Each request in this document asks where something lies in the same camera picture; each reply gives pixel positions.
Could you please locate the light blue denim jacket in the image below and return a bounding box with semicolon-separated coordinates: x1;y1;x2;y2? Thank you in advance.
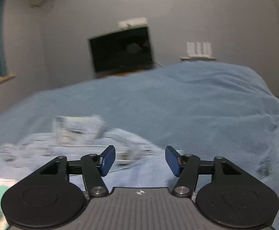
0;115;177;189

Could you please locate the white wifi router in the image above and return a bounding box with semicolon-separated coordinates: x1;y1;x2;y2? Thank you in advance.
186;42;212;58

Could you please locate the small shelf under router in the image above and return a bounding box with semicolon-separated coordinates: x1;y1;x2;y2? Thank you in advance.
179;56;217;62

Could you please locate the blue fleece bed blanket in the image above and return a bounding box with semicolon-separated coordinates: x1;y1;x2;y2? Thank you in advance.
0;62;279;230

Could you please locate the black monitor screen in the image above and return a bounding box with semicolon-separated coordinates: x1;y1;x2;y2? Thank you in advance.
88;26;153;73

